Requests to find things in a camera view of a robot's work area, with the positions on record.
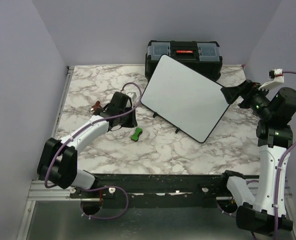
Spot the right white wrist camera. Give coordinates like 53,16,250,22
258,68,285,91

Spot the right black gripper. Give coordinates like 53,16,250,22
222,78,274,119

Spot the aluminium extrusion rail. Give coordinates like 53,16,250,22
27,179,75,201

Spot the green round eraser pad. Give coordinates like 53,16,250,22
130,127,143,142

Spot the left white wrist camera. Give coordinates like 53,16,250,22
126,92,137,102

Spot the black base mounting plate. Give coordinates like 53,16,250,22
70,170,245,209

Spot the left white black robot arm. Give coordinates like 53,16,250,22
36,92,138,198

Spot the black plastic toolbox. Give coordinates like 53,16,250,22
144,40,223,82

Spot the white whiteboard with red writing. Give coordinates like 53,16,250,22
141,54,230,143

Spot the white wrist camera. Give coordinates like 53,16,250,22
126,92,137,102
258,68,285,91

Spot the brown metal nozzle tip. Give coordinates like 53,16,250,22
88,101,102,115

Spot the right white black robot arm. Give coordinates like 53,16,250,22
218,79,296,237

